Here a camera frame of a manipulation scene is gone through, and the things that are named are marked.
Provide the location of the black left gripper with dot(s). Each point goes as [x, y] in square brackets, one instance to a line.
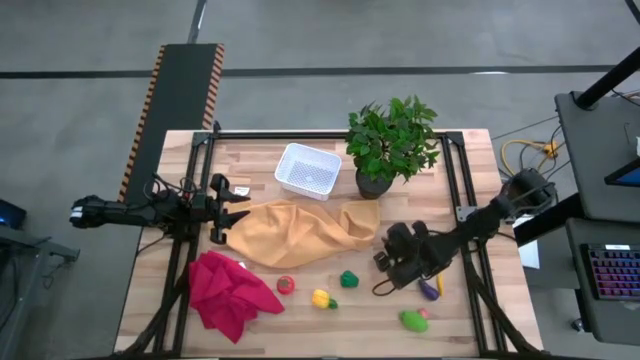
[218, 210]

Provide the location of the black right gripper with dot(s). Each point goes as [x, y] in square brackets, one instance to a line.
[410, 255]

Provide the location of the dark green toy pepper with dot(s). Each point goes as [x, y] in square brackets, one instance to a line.
[349, 279]

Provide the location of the small pink toy produce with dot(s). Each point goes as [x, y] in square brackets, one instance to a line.
[425, 312]

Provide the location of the yellow toy pineapple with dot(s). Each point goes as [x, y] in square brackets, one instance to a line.
[321, 298]

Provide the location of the red toy tomato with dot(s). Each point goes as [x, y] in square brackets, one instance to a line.
[285, 285]

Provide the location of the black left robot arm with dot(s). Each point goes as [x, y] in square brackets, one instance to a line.
[125, 212]

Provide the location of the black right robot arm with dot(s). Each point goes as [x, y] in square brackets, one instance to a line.
[480, 220]

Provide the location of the lime green toy produce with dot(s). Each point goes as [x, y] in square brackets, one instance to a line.
[412, 322]

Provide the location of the purple toy eggplant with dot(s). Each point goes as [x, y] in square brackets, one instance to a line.
[429, 291]

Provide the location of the small yellow toy banana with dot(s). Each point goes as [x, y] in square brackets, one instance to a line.
[440, 285]

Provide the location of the orange cloth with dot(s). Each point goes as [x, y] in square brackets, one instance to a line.
[295, 232]

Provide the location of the black plant pot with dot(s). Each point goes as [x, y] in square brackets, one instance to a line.
[372, 187]

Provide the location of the red cloth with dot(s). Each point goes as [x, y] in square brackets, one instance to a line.
[225, 290]

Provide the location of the white perforated plastic basket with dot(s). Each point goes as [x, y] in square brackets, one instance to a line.
[307, 172]

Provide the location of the green leafy plant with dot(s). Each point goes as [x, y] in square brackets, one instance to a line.
[392, 140]

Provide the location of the black hazard-striped floor mat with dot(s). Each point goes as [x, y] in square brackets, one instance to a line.
[175, 100]

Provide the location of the white paper sheet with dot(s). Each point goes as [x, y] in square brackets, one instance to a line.
[530, 255]

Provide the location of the dark grey keyboard desk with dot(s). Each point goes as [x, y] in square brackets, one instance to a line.
[580, 310]

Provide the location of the grey metal stand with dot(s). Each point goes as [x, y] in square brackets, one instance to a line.
[30, 245]

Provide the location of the dark device with blue light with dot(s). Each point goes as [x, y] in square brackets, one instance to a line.
[11, 215]

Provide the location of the backlit keyboard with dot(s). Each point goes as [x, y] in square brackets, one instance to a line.
[615, 272]

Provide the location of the tablet with blue screen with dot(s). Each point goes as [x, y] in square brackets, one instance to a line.
[627, 176]

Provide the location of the black pole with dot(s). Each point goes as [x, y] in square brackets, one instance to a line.
[607, 80]

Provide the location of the black aluminium rig frame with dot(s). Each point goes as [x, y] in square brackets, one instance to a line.
[325, 135]

